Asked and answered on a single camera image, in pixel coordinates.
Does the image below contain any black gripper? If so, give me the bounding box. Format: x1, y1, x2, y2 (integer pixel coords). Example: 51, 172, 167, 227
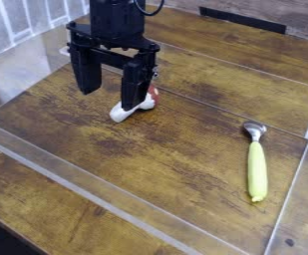
67, 0, 159, 111

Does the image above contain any red white toy mushroom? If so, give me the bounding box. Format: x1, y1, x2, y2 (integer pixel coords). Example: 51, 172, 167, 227
108, 84, 161, 124

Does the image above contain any black strip on table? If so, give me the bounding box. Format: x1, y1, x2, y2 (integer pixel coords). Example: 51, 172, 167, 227
198, 7, 286, 34

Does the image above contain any clear acrylic triangular bracket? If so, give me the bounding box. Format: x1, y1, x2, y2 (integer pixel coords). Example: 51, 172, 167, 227
59, 46, 70, 57

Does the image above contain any black cable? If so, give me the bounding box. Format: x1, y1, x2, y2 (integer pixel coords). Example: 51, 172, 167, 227
134, 0, 166, 17

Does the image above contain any clear acrylic enclosure wall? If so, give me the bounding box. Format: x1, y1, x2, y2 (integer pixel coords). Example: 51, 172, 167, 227
0, 18, 308, 255

